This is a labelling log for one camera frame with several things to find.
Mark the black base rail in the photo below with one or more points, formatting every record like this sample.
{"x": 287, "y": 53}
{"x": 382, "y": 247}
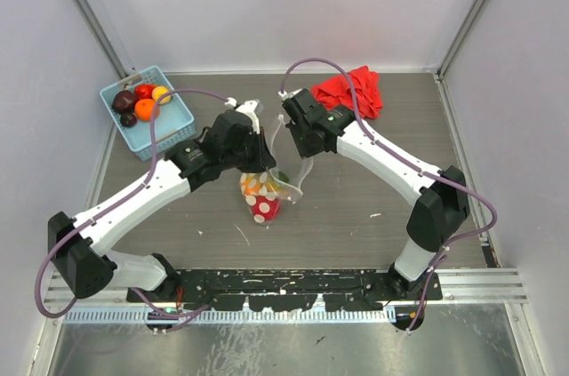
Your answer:
{"x": 288, "y": 290}

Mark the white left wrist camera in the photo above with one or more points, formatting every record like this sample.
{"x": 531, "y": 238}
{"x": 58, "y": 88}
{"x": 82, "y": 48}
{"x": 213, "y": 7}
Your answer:
{"x": 250, "y": 108}

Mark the clear dotted zip bag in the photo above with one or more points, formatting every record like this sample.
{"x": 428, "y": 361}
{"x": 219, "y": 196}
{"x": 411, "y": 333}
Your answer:
{"x": 288, "y": 160}

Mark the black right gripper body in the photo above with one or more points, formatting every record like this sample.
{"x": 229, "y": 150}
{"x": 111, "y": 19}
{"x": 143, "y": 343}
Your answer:
{"x": 304, "y": 144}

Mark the red cloth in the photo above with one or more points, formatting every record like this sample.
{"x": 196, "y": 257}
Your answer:
{"x": 336, "y": 91}

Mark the yellow green mango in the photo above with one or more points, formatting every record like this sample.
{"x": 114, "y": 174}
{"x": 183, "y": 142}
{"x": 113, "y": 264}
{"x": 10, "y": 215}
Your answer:
{"x": 262, "y": 184}

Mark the green orange fruit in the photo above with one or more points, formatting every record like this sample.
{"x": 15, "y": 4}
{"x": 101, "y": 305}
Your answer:
{"x": 282, "y": 179}

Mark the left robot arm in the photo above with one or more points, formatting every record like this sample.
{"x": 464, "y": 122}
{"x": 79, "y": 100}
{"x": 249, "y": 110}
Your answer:
{"x": 82, "y": 247}

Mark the dark red apple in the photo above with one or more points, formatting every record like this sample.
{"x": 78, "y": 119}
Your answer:
{"x": 124, "y": 102}

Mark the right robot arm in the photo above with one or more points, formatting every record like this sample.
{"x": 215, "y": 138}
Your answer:
{"x": 438, "y": 208}

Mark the yellow lemon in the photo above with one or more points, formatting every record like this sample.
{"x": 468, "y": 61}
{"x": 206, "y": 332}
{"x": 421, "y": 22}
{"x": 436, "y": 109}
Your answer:
{"x": 161, "y": 95}

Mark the small dark plum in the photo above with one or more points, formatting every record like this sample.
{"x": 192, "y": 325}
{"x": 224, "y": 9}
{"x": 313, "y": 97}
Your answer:
{"x": 128, "y": 119}

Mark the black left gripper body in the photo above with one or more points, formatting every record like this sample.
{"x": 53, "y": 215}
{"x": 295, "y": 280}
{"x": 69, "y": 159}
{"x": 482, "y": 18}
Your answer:
{"x": 245, "y": 157}

